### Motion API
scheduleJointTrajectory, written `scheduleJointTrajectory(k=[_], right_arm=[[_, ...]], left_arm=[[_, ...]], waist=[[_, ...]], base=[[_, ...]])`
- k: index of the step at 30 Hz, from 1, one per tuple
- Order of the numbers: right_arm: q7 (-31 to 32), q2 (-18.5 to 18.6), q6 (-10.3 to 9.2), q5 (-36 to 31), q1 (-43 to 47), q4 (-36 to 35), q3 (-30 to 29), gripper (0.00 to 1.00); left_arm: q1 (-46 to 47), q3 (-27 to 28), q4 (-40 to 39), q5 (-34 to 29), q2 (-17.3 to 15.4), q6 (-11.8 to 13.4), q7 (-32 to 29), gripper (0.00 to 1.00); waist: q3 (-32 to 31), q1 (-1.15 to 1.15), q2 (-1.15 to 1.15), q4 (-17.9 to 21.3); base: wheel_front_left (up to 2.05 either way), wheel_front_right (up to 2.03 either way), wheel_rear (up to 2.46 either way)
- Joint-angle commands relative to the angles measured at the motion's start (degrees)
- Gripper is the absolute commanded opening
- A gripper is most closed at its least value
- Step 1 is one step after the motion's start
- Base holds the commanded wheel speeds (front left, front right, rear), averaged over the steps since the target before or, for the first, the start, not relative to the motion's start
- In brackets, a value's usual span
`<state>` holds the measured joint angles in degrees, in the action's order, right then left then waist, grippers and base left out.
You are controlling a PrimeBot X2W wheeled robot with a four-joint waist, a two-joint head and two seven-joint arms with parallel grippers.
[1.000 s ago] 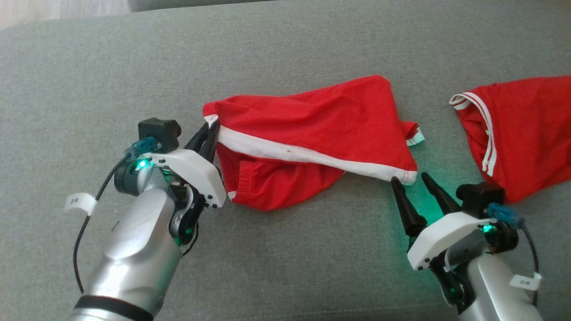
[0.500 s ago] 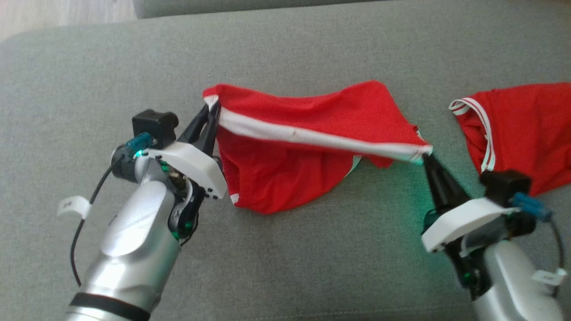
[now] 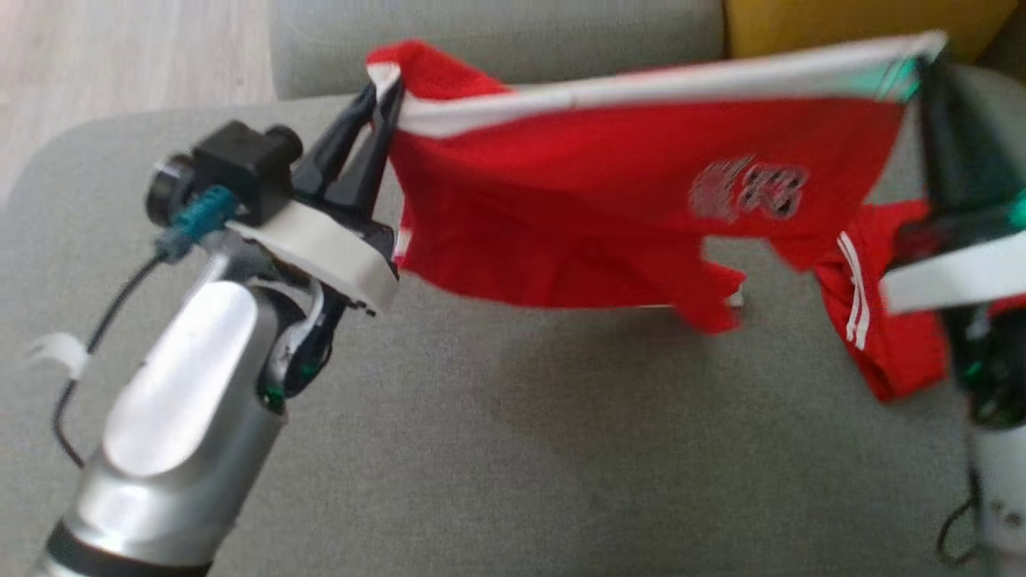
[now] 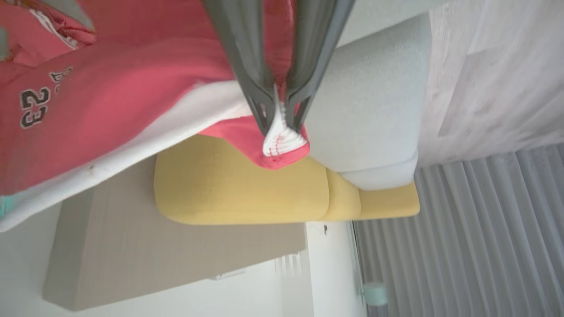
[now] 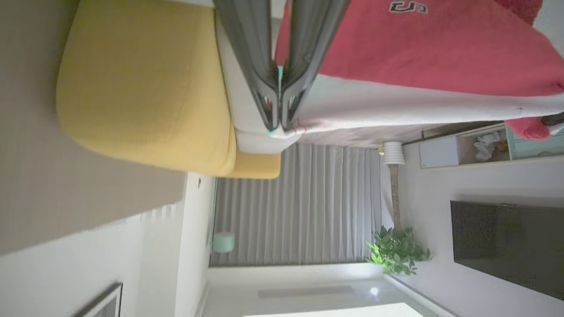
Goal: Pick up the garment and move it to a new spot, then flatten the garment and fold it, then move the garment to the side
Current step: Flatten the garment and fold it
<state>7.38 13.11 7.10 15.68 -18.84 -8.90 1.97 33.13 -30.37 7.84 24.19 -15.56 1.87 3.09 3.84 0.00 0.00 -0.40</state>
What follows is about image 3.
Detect large grey sofa chaise seat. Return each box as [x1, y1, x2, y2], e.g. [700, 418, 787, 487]
[0, 60, 1026, 577]

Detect red shorts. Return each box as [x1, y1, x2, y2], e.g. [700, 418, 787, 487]
[365, 32, 951, 336]

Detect long grey sofa seat cushion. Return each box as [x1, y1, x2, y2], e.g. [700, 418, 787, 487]
[269, 0, 726, 101]

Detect large yellow sofa backrest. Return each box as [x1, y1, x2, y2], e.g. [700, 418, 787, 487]
[724, 0, 1026, 81]

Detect red basketball jersey white trim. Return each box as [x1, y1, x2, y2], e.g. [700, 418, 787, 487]
[814, 200, 1026, 404]

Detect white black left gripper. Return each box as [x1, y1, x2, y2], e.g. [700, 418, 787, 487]
[228, 80, 404, 313]

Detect white cable strap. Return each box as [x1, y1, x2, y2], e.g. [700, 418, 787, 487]
[26, 331, 87, 379]

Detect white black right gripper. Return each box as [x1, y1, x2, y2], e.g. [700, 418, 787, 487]
[880, 56, 1026, 315]

